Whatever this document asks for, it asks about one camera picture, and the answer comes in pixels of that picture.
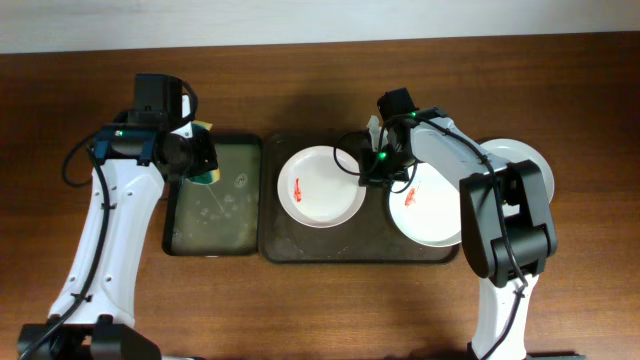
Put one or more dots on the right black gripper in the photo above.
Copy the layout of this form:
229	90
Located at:
370	176

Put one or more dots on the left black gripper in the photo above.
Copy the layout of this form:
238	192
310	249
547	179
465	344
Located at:
203	156

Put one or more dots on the green yellow sponge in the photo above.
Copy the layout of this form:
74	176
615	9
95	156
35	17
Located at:
204	169

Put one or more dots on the white pink plate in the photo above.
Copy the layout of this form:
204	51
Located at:
318	187

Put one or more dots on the light blue plate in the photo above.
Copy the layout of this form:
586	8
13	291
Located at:
516	151

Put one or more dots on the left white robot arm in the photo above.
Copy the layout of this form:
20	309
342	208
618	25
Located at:
93	316

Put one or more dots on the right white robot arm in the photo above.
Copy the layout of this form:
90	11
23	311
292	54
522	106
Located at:
507	231

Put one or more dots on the brown serving tray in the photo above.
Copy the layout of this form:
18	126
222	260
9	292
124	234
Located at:
369	237

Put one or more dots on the black water tray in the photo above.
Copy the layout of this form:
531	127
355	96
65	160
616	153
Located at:
218	219

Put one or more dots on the white cream plate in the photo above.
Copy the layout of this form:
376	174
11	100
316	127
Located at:
428	212

